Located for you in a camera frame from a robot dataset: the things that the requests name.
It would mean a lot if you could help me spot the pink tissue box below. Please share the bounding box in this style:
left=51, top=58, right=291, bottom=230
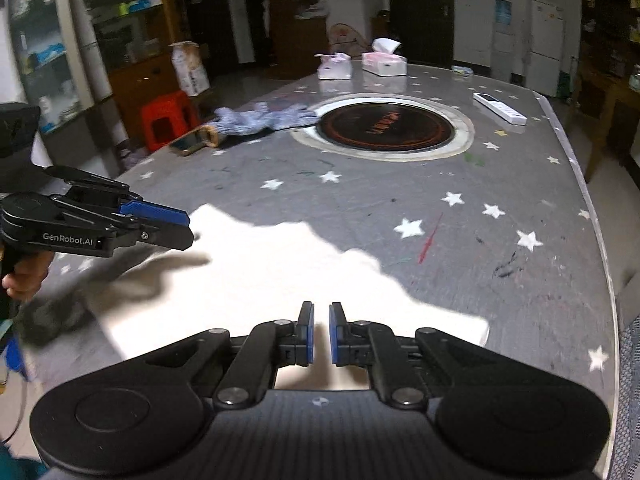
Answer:
left=360, top=38, right=407, bottom=76

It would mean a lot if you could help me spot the blue patterned fabric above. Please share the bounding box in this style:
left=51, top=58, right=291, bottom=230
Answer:
left=614, top=314, right=640, bottom=480

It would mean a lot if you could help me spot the white remote control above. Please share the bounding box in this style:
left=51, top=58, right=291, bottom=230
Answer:
left=472, top=92, right=529, bottom=126

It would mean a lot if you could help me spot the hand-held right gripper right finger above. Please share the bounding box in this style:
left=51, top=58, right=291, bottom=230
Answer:
left=329, top=302, right=501, bottom=408

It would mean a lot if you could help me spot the glass shelf with boxes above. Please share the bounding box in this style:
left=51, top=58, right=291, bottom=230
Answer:
left=0, top=0, right=98, bottom=136

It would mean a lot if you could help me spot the white water dispenser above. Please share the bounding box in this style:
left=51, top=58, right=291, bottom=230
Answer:
left=491, top=0, right=516, bottom=81

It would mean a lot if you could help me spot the round floor fan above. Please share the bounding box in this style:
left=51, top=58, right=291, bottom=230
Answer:
left=327, top=22, right=369, bottom=56

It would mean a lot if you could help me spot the white pink tissue pack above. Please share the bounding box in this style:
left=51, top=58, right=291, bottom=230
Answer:
left=314, top=52, right=353, bottom=81

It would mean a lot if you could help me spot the dark wooden shelf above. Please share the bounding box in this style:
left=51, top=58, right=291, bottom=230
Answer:
left=580, top=0, right=640, bottom=81

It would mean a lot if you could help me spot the red plastic stool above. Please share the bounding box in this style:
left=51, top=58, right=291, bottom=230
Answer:
left=139, top=90, right=202, bottom=154

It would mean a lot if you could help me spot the dark door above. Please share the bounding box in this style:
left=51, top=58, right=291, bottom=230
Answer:
left=387, top=0, right=455, bottom=67

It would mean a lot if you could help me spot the white refrigerator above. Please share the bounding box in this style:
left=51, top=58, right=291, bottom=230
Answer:
left=524, top=0, right=567, bottom=97

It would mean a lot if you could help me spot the person's left hand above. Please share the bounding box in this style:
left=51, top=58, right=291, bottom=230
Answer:
left=1, top=249, right=57, bottom=302

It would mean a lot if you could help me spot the wooden display cabinet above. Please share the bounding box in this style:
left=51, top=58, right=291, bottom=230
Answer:
left=70, top=0, right=183, bottom=141

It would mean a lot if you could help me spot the wooden bookcase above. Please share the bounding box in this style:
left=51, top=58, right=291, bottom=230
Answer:
left=265, top=0, right=332, bottom=80

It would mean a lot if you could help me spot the round black induction cooktop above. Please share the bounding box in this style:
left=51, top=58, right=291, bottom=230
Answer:
left=292, top=94, right=476, bottom=163

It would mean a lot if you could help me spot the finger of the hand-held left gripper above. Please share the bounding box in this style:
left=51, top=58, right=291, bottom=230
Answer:
left=97, top=223, right=195, bottom=257
left=44, top=165, right=192, bottom=227

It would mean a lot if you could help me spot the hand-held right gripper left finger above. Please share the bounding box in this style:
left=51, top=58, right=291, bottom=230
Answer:
left=145, top=302, right=316, bottom=408

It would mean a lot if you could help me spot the grey star-print tablecloth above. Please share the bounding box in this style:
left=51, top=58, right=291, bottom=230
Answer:
left=30, top=62, right=618, bottom=480

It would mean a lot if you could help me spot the white printed sack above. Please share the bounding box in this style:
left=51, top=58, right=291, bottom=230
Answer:
left=169, top=41, right=211, bottom=97

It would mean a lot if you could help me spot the blue white patterned cloth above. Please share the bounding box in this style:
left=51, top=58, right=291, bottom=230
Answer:
left=214, top=101, right=322, bottom=139

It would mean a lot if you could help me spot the white garment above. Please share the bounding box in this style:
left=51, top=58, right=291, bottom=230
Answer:
left=20, top=203, right=491, bottom=391

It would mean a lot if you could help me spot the phone with wooden stand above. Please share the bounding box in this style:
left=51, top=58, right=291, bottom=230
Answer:
left=169, top=126, right=224, bottom=157

